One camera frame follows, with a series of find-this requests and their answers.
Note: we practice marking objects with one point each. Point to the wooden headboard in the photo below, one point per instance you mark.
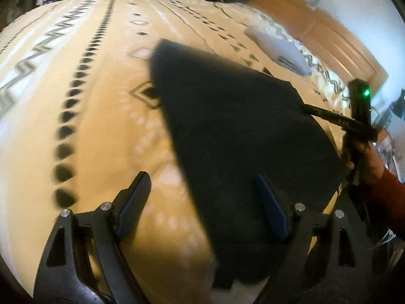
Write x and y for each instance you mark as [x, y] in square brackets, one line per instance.
[327, 39]

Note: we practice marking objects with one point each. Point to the red sleeved right forearm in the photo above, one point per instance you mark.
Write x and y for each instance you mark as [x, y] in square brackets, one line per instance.
[389, 192]

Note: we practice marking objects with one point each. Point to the black pants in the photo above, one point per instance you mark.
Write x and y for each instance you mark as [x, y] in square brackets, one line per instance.
[248, 153]

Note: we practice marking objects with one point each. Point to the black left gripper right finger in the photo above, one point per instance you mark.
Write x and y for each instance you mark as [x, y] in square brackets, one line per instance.
[320, 257]

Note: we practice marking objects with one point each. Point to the person's right hand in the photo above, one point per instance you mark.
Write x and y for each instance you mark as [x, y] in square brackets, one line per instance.
[364, 157]

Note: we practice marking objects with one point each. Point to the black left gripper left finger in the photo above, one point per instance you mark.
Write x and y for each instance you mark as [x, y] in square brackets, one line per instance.
[82, 261]

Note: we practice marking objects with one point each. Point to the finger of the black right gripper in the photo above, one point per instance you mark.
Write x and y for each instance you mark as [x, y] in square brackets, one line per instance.
[330, 116]

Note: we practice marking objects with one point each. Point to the patterned cream bed sheet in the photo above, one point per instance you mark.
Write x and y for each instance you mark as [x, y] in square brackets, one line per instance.
[79, 122]

